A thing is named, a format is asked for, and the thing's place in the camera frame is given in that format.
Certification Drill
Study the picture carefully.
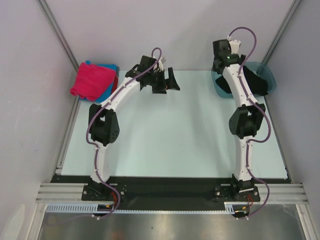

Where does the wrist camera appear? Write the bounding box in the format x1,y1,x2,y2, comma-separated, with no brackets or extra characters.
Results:
153,57,166,72
227,36,242,54

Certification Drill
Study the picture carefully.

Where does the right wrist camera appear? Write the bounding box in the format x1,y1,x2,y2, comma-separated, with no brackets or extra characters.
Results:
227,36,242,54

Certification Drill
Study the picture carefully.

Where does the aluminium corner post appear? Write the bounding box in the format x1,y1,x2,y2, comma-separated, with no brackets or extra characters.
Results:
36,0,79,71
262,0,302,65

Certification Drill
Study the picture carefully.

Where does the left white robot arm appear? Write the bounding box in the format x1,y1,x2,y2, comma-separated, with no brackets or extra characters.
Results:
86,55,180,200

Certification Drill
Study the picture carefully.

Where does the left white cable duct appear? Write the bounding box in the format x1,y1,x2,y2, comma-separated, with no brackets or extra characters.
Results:
46,203,114,214

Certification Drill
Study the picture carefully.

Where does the left aluminium corner post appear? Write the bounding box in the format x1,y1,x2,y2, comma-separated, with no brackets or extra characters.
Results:
36,0,79,71

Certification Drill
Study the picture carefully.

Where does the red folded t shirt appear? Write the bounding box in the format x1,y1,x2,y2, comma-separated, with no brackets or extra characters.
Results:
110,74,119,94

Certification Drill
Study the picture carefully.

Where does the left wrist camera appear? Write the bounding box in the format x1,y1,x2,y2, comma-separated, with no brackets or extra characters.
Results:
153,57,166,72

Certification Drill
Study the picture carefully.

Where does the black t shirt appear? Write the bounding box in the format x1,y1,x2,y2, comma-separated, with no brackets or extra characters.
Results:
212,65,269,98

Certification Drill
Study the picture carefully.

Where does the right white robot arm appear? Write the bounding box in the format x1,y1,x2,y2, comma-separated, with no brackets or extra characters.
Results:
212,39,266,201

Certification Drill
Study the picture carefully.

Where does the right white cable duct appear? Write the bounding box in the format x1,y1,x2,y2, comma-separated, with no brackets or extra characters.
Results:
224,201,253,215

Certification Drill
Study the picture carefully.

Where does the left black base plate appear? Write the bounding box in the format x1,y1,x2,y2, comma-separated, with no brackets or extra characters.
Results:
81,183,129,202

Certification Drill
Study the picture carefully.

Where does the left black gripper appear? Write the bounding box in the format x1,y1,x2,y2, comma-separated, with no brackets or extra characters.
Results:
147,67,179,94

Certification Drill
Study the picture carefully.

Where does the pink folded t shirt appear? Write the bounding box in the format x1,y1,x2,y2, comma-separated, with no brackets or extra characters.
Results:
69,62,116,102

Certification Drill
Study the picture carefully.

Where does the right aluminium corner post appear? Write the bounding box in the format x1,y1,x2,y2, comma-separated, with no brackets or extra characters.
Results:
262,0,302,65

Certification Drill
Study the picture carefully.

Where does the teal plastic bin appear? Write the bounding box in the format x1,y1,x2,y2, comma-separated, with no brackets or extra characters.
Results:
211,62,277,94

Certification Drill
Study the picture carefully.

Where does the white cable duct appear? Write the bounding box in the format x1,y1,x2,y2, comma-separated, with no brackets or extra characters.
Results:
46,203,114,214
224,201,253,215

